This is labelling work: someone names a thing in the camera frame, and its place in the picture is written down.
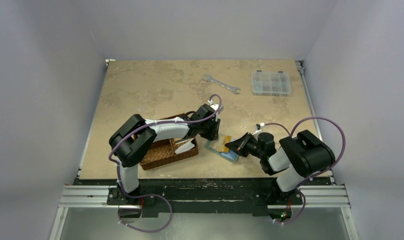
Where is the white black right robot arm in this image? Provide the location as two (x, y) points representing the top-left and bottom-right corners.
(225, 130), (336, 204)

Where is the clear plastic organizer box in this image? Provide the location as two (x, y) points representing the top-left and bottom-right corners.
(251, 70), (292, 96)

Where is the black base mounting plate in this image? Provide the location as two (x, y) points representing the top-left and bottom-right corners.
(72, 178), (332, 218)

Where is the aluminium frame rail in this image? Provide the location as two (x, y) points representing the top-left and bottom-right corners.
(49, 185), (142, 240)

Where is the teal leather card holder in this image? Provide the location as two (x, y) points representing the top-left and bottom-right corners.
(204, 133), (239, 163)

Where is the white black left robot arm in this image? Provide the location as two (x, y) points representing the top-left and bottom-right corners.
(108, 102), (223, 205)

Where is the stack of cards in basket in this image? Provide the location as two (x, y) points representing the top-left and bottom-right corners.
(174, 138), (196, 154)

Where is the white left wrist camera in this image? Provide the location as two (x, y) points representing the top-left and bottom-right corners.
(209, 103), (224, 115)

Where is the silver open-end wrench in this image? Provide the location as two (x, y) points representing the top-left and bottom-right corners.
(202, 74), (241, 95)

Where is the brown woven divided basket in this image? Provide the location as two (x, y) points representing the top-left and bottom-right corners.
(122, 115), (197, 170)

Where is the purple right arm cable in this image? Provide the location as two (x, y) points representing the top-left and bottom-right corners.
(259, 116), (347, 226)

